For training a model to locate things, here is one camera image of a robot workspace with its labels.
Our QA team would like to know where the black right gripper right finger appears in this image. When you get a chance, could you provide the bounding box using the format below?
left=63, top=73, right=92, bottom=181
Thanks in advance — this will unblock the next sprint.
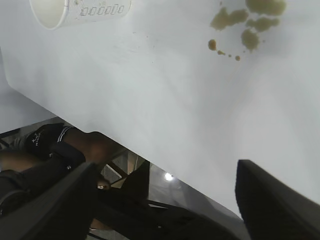
left=234, top=159, right=320, bottom=240

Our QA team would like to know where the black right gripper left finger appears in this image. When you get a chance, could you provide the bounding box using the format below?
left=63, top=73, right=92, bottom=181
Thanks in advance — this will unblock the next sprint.
left=0, top=162, right=101, bottom=240

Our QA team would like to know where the white paper coffee cup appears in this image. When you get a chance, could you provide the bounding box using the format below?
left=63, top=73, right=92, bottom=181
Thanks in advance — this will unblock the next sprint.
left=29, top=0, right=133, bottom=31

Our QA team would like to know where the seated person in black shorts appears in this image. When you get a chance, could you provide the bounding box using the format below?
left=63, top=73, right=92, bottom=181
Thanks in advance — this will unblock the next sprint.
left=0, top=123, right=116, bottom=176

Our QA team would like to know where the brown coffee spill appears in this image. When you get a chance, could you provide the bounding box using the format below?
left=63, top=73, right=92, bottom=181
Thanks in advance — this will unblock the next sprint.
left=207, top=0, right=288, bottom=62

